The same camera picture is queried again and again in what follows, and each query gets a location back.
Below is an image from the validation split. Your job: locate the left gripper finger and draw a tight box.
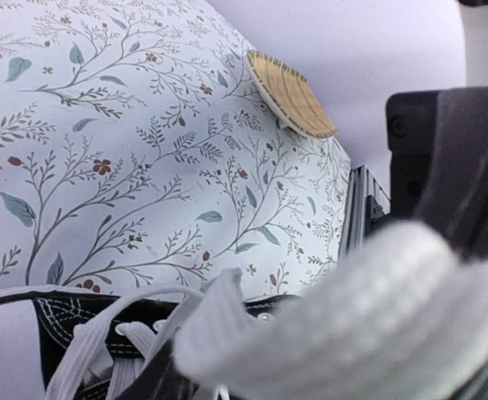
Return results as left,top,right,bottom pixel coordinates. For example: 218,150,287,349
385,87,488,258

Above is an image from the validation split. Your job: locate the front aluminium rail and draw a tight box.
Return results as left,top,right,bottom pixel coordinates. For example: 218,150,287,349
339,165,390,261

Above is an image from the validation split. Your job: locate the woven bamboo tray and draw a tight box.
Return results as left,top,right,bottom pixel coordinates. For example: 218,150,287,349
246,50,339,139

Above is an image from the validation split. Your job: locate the floral patterned table mat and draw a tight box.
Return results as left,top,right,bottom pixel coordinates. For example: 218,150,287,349
0,1,350,298

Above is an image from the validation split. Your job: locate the black canvas sneaker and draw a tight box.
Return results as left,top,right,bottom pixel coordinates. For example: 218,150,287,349
0,220,488,400

